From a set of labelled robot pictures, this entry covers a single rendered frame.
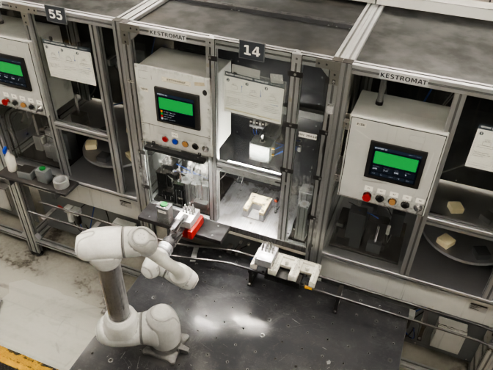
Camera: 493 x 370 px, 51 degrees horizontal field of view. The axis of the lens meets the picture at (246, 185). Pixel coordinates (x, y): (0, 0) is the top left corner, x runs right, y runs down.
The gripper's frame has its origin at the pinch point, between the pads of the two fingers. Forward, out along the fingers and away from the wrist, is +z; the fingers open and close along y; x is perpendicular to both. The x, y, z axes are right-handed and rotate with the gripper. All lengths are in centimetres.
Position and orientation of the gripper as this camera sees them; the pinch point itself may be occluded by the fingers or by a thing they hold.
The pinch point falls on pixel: (183, 222)
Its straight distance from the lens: 290.4
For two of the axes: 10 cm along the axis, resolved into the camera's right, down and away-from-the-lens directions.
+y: 0.1, -7.8, -6.3
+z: 3.7, -5.8, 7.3
